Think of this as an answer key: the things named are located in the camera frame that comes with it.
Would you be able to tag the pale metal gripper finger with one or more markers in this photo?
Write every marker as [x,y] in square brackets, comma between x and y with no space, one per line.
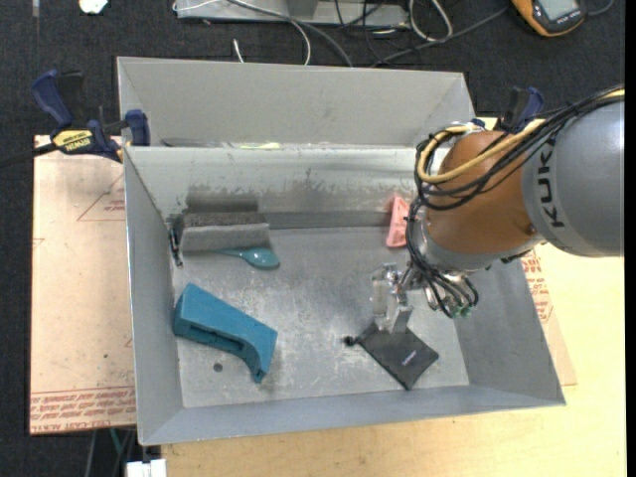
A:
[400,316]
[381,296]

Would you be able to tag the black flat pad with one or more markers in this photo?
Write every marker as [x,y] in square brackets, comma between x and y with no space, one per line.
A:
[402,356]

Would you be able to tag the pink plastic piece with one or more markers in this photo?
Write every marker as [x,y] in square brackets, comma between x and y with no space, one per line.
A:
[397,224]

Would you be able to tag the grey metal bin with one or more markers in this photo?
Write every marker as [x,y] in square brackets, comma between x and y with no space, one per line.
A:
[318,311]

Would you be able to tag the teal plastic spoon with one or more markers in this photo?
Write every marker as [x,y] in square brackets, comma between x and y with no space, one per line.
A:
[258,258]

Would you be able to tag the blue plastic holder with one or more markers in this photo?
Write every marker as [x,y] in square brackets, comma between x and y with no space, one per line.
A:
[218,323]

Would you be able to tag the grey sponge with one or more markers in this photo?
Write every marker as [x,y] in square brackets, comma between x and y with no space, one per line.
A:
[223,236]

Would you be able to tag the brown cardboard board, red print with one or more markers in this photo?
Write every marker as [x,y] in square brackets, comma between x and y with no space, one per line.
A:
[74,266]

